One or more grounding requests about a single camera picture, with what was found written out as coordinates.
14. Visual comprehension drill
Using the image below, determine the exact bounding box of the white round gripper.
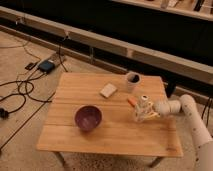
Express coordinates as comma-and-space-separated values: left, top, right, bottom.
142, 101, 171, 121

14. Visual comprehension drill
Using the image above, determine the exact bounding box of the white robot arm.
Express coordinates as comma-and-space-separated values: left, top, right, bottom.
153, 94, 213, 171

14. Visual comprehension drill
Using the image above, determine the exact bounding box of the orange toy carrot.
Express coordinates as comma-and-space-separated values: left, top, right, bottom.
127, 97, 137, 107

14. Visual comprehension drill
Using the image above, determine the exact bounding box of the white cup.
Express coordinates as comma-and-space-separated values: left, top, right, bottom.
125, 72, 140, 93

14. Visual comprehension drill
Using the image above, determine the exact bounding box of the wooden table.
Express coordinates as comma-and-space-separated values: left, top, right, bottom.
37, 73, 183, 158

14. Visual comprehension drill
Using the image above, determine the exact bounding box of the beige sponge block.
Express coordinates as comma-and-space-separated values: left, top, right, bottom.
100, 83, 117, 98

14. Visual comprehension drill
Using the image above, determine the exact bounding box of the purple bowl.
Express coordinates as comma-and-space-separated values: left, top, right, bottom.
74, 105, 102, 132

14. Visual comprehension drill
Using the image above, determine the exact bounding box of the dark blue power box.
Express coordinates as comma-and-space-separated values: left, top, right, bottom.
38, 60, 55, 73

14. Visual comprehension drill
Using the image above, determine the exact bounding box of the small black device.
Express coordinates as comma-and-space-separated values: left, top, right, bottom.
25, 63, 37, 70

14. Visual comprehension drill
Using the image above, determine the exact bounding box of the black plug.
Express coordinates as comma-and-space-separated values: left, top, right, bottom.
0, 108, 9, 119

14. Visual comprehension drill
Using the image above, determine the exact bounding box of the black floor cable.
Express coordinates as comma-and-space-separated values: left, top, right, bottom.
0, 71, 56, 118

